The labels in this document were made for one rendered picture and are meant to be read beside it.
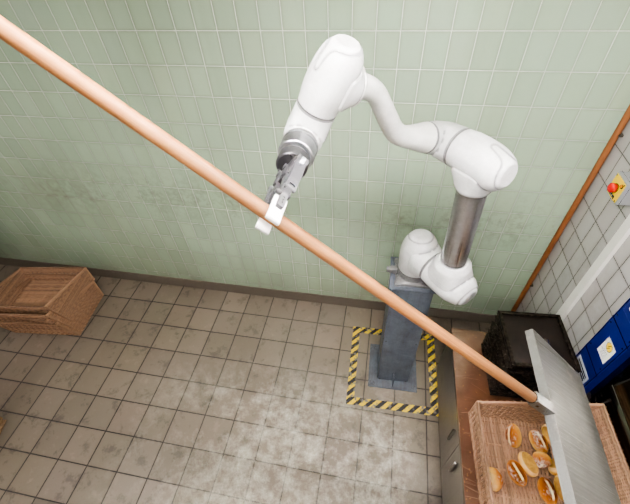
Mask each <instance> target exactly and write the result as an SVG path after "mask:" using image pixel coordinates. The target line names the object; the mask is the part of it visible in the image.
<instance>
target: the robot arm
mask: <svg viewBox="0 0 630 504"><path fill-rule="evenodd" d="M363 64H364V55H363V49H362V47H361V46H360V44H359V42H358V41H357V40H356V39H354V38H353V37H351V36H348V35H344V34H337V35H335V36H332V37H330V38H328V39H327V40H326V41H325V42H324V43H323V44H322V45H321V47H320V48H319V49H318V51H317V52H316V54H315V56H314V58H313V59H312V61H311V63H310V65H309V68H308V70H307V72H306V74H305V77H304V79H303V82H302V85H301V90H300V93H299V96H298V99H297V101H296V103H295V105H294V108H293V110H292V112H291V114H290V115H289V117H288V120H287V123H286V126H285V129H284V133H283V138H282V141H281V143H280V146H279V148H278V151H277V155H278V157H277V159H276V168H277V171H278V172H277V174H276V179H275V181H274V183H273V186H269V187H268V191H267V194H266V197H265V199H264V202H265V203H267V204H268V205H270V206H269V209H268V211H267V213H266V216H265V218H266V219H267V220H269V221H270V222H272V223H273V224H275V225H276V226H278V225H279V224H280V221H281V219H282V216H283V213H284V211H285V208H286V205H287V203H288V202H287V200H289V199H290V197H291V193H295V192H296V189H297V187H298V184H299V182H300V180H301V178H303V177H304V176H305V175H306V173H307V170H308V168H309V167H310V166H311V165H313V162H314V159H315V157H316V155H317V152H318V151H319V150H320V149H321V147H322V145H323V143H324V142H325V140H326V138H327V135H328V133H329V130H330V128H331V126H332V124H333V121H334V119H335V117H336V116H337V114H338V112H343V111H344V110H346V109H348V108H350V107H355V106H356V105H358V104H359V103H360V101H361V100H366V101H368V102H369V104H370V106H371V108H372V111H373V113H374V115H375V117H376V119H377V122H378V124H379V126H380V128H381V130H382V133H383V134H384V136H385V137H386V139H387V140H388V141H389V142H391V143H392V144H394V145H396V146H399V147H402V148H406V149H410V150H413V151H416V152H419V153H425V154H430V155H432V156H433V157H434V158H436V159H438V160H439V161H441V162H443V163H444V164H446V165H447V166H449V167H450V168H451V172H452V177H453V181H454V186H455V188H456V193H455V197H454V202H453V206H452V211H451V215H450V219H449V224H448V228H447V233H446V237H445V242H444V246H443V250H442V249H441V248H440V246H439V244H438V241H437V239H436V237H435V236H434V235H433V234H432V233H431V232H430V231H428V230H425V229H416V230H413V231H412V232H411V233H409V234H408V235H407V236H406V237H405V239H404V240H403V242H402V245H401V248H400V253H399V258H395V260H394V262H395V265H394V266H387V269H386V271H387V272H389V273H393V274H395V281H394V285H395V286H396V287H400V286H407V287H418V288H425V289H428V290H430V289H431V290H432V291H434V292H435V293H436V294H437V295H438V296H439V297H441V298H442V299H443V300H445V301H447V302H449V303H451V304H454V305H464V304H466V303H468V302H469V301H470V300H471V299H473V298H474V296H475V295H476V294H477V289H478V285H477V281H476V279H475V278H474V277H473V270H472V263H471V261H470V259H469V258H468V256H469V253H470V249H471V246H472V243H473V240H474V236H475V233H476V230H477V227H478V224H479V221H480V217H481V214H482V211H483V208H484V204H485V201H486V198H487V195H489V194H490V193H491V192H494V191H499V190H502V189H504V188H505V187H507V186H508V185H509V184H510V183H511V182H512V181H513V179H514V178H515V176H516V174H517V171H518V162H517V160H516V158H515V157H514V155H513V154H512V153H511V151H510V150H509V149H508V148H506V147H505V146H504V145H503V144H501V143H500V142H498V141H496V140H495V139H493V138H491V137H489V136H487V135H485V134H483V133H481V132H478V131H475V130H472V129H470V128H468V127H465V126H462V125H459V124H457V123H453V122H448V121H427V122H421V123H417V124H411V125H404V124H402V122H401V120H400V118H399V116H398V113H397V111H396V109H395V107H394V104H393V102H392V100H391V97H390V95H389V93H388V91H387V89H386V88H385V86H384V85H383V83H382V82H381V81H380V80H378V79H377V78H376V77H374V76H372V75H370V74H368V73H366V70H365V68H364V66H363Z"/></svg>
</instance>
